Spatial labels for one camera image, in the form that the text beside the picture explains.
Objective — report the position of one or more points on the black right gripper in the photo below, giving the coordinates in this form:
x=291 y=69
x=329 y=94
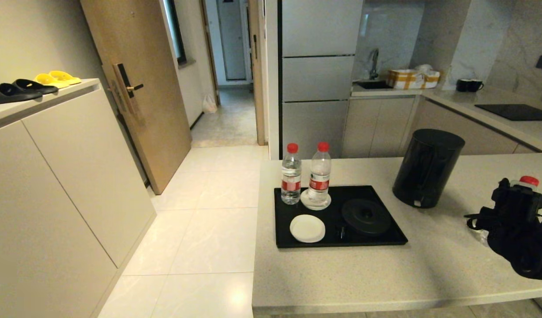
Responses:
x=516 y=212

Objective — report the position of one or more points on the clear water bottle red cap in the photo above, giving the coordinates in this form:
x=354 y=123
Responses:
x=291 y=176
x=320 y=172
x=529 y=181

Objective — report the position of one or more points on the dark green electric kettle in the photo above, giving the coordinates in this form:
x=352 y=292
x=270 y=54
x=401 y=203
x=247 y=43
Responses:
x=425 y=172

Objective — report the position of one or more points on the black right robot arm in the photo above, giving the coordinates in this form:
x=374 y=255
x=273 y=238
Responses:
x=531 y=251

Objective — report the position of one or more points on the round black kettle base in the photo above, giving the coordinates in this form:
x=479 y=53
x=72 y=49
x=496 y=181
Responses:
x=366 y=216

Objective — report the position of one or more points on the black induction cooktop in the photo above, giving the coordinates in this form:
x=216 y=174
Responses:
x=513 y=112

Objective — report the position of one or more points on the black mug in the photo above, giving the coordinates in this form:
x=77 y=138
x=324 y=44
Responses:
x=462 y=85
x=475 y=85

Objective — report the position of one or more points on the black rectangular tray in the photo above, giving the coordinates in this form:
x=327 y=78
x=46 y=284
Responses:
x=377 y=240

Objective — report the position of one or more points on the small yellow checked basket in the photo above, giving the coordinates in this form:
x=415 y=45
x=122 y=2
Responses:
x=432 y=80

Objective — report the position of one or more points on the beige kitchen base cabinets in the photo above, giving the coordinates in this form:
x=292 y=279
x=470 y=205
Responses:
x=381 y=126

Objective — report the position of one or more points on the white crumpled cloth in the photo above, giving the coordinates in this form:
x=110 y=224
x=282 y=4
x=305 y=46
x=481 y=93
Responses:
x=424 y=68

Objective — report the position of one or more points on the large yellow checked basket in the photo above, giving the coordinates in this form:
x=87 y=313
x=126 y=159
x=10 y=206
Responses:
x=403 y=79

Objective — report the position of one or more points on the dark kitchen sink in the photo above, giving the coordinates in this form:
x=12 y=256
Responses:
x=372 y=85

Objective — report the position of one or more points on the chrome kitchen faucet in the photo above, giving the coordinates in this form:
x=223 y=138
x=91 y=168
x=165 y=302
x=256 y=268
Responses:
x=374 y=62

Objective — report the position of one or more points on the white paper coaster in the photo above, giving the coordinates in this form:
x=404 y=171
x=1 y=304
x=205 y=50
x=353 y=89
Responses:
x=306 y=203
x=307 y=229

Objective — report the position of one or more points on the grey refrigerator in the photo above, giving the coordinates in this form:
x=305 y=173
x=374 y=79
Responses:
x=317 y=75

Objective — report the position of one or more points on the white plastic bag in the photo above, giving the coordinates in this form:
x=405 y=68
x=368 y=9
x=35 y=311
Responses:
x=209 y=105

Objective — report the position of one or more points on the pale hallway door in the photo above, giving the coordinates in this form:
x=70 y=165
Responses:
x=232 y=39

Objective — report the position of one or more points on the dark framed window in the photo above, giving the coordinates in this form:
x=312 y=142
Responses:
x=176 y=31

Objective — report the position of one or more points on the light wooden door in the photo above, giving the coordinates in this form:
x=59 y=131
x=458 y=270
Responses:
x=138 y=66

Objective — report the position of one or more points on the black and brass door lock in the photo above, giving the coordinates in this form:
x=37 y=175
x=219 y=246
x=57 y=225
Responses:
x=123 y=84

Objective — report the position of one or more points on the beige shoe cabinet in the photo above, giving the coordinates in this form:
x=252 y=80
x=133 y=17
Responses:
x=54 y=198

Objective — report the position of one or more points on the yellow slipper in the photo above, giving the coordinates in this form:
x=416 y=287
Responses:
x=50 y=80
x=65 y=77

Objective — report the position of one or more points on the black slipper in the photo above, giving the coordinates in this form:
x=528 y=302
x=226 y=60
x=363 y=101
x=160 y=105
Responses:
x=35 y=85
x=8 y=92

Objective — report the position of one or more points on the wooden door frame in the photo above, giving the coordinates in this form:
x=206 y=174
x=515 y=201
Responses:
x=254 y=88

